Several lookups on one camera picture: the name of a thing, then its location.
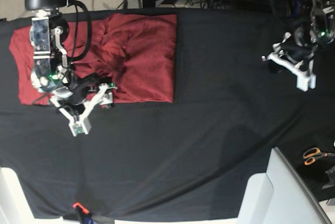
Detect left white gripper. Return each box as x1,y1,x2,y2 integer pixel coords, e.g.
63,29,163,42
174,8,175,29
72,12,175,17
261,32,316,92

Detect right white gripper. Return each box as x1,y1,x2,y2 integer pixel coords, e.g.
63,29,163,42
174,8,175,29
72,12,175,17
50,83,117,137

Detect red long-sleeve T-shirt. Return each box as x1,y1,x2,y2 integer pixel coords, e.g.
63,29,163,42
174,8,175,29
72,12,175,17
9,13,177,105

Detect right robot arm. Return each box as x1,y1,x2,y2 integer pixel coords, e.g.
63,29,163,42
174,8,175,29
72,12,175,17
25,0,115,137

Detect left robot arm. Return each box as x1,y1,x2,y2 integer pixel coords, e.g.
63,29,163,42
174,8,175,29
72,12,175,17
262,0,334,92

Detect blue orange clamp bottom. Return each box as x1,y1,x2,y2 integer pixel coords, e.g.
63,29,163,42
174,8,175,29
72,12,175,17
72,202,96,224

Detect black table cloth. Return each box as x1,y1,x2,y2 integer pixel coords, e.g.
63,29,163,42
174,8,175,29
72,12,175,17
1,9,334,221

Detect yellow-handled scissors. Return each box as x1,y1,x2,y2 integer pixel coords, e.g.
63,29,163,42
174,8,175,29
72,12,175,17
303,147,334,166

